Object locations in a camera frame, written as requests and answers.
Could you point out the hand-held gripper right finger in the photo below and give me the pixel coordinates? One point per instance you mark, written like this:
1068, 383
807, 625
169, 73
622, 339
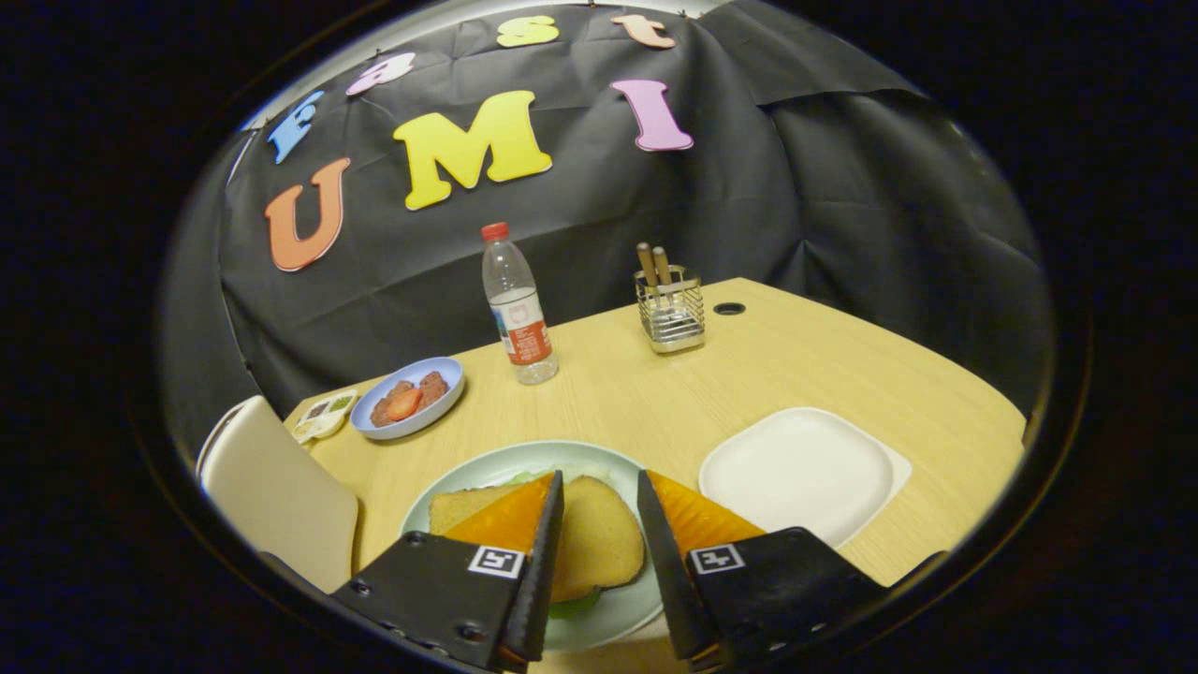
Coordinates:
664, 571

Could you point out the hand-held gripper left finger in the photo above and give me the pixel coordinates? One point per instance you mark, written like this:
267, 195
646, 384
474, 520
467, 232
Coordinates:
543, 571

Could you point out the green lettuce leaf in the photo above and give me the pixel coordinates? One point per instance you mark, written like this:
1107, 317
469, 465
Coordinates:
576, 607

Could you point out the brown bread slice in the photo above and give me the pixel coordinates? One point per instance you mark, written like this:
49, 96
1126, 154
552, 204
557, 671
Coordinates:
599, 538

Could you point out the pale green plate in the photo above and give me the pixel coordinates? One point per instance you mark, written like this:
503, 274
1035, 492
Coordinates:
608, 620

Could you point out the small white square plate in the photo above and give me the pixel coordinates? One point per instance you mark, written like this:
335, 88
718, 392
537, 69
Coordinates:
796, 468

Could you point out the brown meat patty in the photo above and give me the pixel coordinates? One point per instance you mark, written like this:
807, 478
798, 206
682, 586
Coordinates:
377, 413
435, 386

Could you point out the red tomato slice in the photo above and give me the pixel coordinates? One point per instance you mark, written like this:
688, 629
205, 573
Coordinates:
404, 404

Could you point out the blue plate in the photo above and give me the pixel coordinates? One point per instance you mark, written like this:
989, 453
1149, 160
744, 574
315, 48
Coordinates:
442, 371

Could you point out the clear water bottle red cap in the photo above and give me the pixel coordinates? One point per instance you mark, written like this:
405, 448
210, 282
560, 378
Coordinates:
524, 337

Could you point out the white divided condiment tray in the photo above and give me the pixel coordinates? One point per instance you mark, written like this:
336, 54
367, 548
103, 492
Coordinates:
323, 421

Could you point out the black table grommet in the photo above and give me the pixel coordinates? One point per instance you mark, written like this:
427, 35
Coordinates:
729, 308

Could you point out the white toaster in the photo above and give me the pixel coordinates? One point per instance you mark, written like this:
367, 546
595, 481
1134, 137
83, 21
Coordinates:
281, 496

